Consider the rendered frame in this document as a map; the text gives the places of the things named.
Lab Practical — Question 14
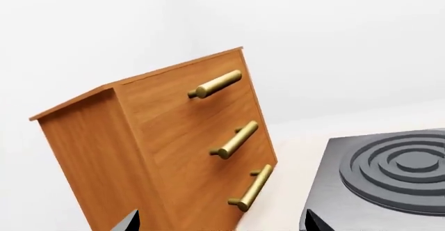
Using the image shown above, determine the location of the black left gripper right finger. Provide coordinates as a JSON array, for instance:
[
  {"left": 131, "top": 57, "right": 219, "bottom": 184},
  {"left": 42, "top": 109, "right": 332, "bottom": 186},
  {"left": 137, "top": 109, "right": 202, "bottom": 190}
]
[{"left": 305, "top": 208, "right": 335, "bottom": 231}]

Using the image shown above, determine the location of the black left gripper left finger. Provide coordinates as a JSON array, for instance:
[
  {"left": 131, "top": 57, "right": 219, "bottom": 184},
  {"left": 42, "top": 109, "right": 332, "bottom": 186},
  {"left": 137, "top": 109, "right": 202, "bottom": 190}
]
[{"left": 111, "top": 208, "right": 141, "bottom": 231}]

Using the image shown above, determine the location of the wooden drawer cabinet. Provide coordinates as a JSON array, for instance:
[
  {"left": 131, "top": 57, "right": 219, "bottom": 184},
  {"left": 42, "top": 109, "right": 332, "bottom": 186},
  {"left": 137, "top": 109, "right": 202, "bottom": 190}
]
[{"left": 29, "top": 47, "right": 279, "bottom": 231}]

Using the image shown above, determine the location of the brass drawer handle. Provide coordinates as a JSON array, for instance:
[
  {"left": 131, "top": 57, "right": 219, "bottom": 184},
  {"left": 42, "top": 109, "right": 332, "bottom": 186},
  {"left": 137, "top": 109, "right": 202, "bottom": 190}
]
[
  {"left": 227, "top": 164, "right": 273, "bottom": 213},
  {"left": 187, "top": 69, "right": 243, "bottom": 99},
  {"left": 209, "top": 120, "right": 259, "bottom": 161}
]

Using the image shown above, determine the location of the black stove with ring burner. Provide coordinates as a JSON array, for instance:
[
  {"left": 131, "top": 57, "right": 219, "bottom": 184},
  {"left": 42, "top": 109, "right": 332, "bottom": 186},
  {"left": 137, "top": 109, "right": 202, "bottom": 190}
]
[{"left": 299, "top": 127, "right": 445, "bottom": 231}]

